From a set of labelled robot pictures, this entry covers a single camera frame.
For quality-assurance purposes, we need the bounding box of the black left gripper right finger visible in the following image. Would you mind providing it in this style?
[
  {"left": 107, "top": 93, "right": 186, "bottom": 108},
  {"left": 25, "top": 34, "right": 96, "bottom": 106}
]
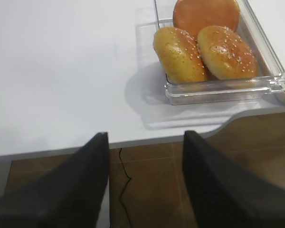
[{"left": 183, "top": 131, "right": 285, "bottom": 228}]

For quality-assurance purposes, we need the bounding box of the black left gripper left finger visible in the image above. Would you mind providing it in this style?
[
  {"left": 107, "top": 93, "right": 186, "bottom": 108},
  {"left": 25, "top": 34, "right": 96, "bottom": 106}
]
[{"left": 0, "top": 133, "right": 109, "bottom": 228}]

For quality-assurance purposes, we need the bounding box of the clear plastic bun container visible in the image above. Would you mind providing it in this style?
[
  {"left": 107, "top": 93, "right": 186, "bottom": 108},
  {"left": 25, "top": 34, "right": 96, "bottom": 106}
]
[{"left": 139, "top": 0, "right": 285, "bottom": 105}]

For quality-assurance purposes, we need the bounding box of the right sesame bun top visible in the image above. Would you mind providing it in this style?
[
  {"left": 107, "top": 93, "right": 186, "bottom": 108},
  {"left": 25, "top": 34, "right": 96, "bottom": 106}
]
[{"left": 197, "top": 26, "right": 258, "bottom": 80}]

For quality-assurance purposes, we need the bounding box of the sesame bun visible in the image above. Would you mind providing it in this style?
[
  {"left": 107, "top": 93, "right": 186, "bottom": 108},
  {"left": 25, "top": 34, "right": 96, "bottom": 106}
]
[
  {"left": 153, "top": 27, "right": 210, "bottom": 84},
  {"left": 197, "top": 26, "right": 258, "bottom": 80}
]

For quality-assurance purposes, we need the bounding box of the left sesame bun top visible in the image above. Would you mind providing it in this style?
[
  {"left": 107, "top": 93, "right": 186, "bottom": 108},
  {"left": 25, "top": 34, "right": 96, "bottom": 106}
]
[{"left": 153, "top": 27, "right": 210, "bottom": 84}]

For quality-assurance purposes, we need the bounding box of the plain orange bun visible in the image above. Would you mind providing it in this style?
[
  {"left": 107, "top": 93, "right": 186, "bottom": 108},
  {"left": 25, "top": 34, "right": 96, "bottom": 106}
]
[{"left": 173, "top": 0, "right": 240, "bottom": 37}]

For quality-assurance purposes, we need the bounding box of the black floor cable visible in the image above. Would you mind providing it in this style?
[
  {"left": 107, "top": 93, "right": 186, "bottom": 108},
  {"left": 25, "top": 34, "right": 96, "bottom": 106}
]
[{"left": 119, "top": 148, "right": 133, "bottom": 228}]

